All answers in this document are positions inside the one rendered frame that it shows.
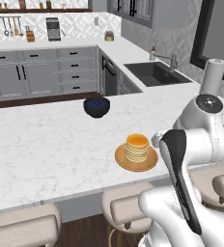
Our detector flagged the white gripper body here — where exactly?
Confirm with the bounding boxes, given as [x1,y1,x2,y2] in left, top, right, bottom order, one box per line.
[151,130,165,150]

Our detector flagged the golden pancake stack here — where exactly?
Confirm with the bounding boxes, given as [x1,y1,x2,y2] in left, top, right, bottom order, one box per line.
[125,133,151,163]

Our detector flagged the brown round plate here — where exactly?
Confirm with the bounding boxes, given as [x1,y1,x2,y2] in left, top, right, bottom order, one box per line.
[114,143,159,173]

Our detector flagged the grey sink cupboard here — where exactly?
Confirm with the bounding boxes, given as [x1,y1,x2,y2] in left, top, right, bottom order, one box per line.
[116,69,144,96]

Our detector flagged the dark sink basin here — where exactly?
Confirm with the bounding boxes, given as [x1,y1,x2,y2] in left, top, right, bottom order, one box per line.
[123,61,193,88]

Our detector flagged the dark blue bowl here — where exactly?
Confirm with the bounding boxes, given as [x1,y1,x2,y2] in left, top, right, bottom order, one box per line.
[82,96,112,120]

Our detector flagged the beige padded stool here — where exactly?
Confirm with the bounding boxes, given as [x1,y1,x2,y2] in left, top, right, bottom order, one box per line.
[100,181,156,247]
[0,203,63,247]
[186,163,224,214]

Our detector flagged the black dishwasher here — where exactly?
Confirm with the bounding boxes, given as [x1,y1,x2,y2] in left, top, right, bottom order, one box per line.
[100,53,119,97]

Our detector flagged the silver tap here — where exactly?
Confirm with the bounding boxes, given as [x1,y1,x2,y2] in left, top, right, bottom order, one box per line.
[154,53,180,73]

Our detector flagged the white paper towel roll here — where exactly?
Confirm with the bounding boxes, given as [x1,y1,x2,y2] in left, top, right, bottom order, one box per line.
[199,58,224,97]

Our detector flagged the soap dispenser bottle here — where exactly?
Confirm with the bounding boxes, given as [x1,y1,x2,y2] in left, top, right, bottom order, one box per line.
[149,45,157,62]

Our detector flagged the black framed window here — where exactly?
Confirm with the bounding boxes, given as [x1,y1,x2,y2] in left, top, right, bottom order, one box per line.
[189,0,224,87]

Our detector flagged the small potted plant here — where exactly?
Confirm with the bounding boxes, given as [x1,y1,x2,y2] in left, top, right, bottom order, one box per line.
[104,30,116,42]

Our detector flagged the grey base cupboard run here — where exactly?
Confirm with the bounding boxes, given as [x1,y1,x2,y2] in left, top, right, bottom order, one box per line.
[0,45,99,102]

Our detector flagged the wooden knife block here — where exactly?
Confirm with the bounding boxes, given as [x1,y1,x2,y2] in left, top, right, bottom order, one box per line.
[24,25,36,43]

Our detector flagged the grey glass wall cupboards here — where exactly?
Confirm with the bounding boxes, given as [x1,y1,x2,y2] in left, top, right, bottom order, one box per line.
[111,0,191,30]

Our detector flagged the dark wooden wall shelf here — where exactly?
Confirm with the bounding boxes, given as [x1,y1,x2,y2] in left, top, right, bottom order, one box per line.
[0,8,94,14]

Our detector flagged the rail with hanging tools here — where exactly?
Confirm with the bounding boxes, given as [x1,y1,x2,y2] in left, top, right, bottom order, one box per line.
[0,15,24,38]

